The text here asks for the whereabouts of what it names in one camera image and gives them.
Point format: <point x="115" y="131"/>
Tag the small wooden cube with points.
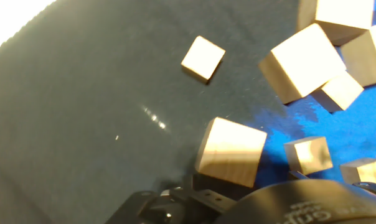
<point x="307" y="154"/>
<point x="339" y="91"/>
<point x="203" y="57"/>
<point x="365" y="171"/>

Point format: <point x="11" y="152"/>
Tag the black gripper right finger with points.
<point x="297" y="175"/>

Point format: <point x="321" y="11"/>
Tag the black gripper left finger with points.
<point x="188" y="205"/>

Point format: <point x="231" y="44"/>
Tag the large wooden cube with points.
<point x="340" y="15"/>
<point x="368" y="53"/>
<point x="230" y="149"/>
<point x="303" y="59"/>

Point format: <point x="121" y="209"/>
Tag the blue landscape print mat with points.
<point x="82" y="124"/>

